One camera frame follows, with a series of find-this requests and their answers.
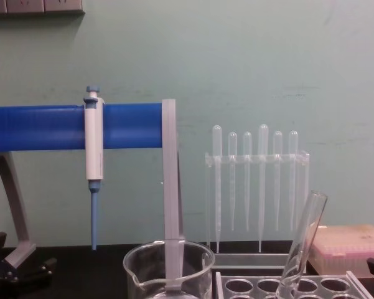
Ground pipette tip box pink insert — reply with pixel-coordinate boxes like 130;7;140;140
307;224;374;278

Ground clear glass beaker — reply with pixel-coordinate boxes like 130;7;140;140
123;239;215;299

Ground black table cloth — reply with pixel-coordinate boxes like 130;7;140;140
0;244;374;299

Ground pipette stand blue bar grey legs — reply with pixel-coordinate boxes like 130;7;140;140
0;98;187;292

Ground white and blue micropipette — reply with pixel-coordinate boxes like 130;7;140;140
83;85;106;251

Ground clear acrylic test tube rack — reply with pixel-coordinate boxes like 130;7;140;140
215;270;374;299

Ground wall socket panel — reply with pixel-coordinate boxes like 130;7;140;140
0;0;85;20

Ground clear acrylic pipette rack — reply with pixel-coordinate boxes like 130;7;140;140
204;150;311;268

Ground clear glass test tube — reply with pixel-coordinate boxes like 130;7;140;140
275;189;330;299

